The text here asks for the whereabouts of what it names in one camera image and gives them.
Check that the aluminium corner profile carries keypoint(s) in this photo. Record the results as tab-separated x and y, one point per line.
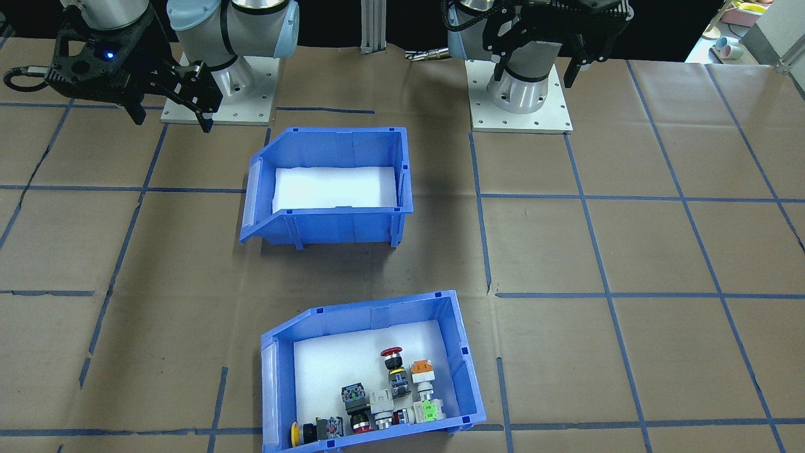
793	58

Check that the yellow push button switch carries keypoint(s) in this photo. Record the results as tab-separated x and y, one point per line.
327	429

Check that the white switch with green block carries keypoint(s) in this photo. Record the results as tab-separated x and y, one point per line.
429	410

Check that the pastel cup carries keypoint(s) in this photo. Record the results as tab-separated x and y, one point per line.
728	47

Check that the white foam liner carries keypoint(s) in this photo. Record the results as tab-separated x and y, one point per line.
333	185

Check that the aluminium profile post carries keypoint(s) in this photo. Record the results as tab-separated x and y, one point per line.
374	25

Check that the red button with black block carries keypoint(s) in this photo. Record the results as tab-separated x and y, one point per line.
353	395

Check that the white switch with orange block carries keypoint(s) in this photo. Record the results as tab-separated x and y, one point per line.
422	368

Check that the blue bin with button switches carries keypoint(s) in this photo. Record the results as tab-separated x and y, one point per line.
468	377

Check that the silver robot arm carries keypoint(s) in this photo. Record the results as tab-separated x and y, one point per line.
525	85
258	28

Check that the blue bin with bare foam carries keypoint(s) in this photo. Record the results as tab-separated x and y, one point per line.
339	229

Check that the white square base plate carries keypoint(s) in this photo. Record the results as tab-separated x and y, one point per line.
251	110
553	123

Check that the white bodied push button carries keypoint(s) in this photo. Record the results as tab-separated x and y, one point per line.
380	401

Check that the silver metal connector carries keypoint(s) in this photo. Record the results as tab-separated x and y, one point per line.
431	55

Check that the pink storage box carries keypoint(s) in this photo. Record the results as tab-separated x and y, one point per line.
751	14

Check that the red mushroom push button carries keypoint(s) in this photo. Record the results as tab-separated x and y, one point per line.
398	380

